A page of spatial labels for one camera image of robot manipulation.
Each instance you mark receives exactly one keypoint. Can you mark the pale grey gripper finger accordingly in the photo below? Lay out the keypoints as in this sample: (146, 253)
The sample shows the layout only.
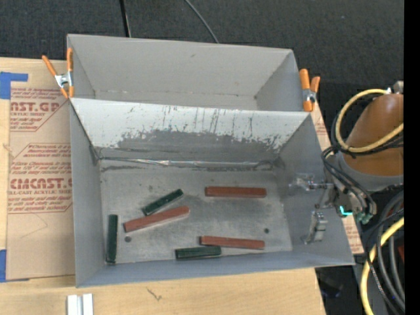
(306, 184)
(317, 226)

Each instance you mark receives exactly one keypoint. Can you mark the red-brown flat block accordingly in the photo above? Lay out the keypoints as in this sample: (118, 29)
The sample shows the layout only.
(232, 242)
(235, 192)
(155, 219)

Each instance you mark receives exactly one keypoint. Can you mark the grey metal bin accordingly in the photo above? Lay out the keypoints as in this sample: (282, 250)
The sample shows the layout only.
(197, 136)

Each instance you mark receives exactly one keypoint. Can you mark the dark green flat block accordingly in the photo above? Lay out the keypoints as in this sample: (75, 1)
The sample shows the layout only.
(112, 238)
(163, 202)
(198, 252)

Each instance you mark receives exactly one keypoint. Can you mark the brown cardboard board, red print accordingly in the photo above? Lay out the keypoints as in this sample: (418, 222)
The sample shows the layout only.
(39, 176)

